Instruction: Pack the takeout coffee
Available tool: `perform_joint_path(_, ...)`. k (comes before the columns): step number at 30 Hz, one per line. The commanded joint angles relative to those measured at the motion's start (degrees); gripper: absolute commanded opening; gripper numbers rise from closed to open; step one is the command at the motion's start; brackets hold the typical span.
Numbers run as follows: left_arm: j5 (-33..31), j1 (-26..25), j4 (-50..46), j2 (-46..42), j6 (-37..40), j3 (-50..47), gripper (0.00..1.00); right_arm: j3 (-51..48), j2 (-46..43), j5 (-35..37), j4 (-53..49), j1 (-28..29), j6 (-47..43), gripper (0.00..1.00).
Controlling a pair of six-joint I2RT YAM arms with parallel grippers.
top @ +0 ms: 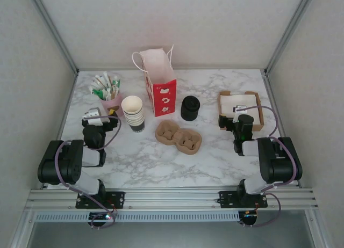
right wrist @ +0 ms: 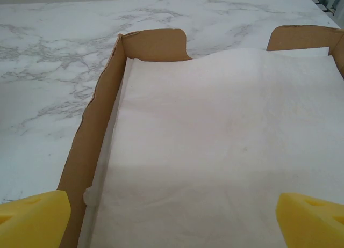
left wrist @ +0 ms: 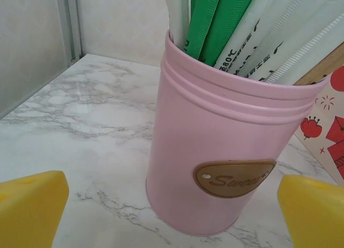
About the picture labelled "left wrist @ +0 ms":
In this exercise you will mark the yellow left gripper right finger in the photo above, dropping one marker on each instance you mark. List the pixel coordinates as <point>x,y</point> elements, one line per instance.
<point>314,213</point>

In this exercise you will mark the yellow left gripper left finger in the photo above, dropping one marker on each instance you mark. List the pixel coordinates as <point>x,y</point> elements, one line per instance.
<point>29,210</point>

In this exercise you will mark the red paper gift bag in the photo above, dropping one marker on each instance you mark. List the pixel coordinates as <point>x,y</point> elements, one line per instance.
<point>330,124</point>

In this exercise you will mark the pink metal straw can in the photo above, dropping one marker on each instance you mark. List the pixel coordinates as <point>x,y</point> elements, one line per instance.
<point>215,140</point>

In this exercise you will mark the wooden stirrer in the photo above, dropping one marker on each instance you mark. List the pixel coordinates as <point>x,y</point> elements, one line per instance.
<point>319,68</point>

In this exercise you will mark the green wrapped straw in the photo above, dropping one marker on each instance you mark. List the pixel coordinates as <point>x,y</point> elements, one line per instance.
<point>228,25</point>
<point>201,25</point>

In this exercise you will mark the aluminium frame post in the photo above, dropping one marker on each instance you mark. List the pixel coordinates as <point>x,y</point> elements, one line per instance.
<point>71,25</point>

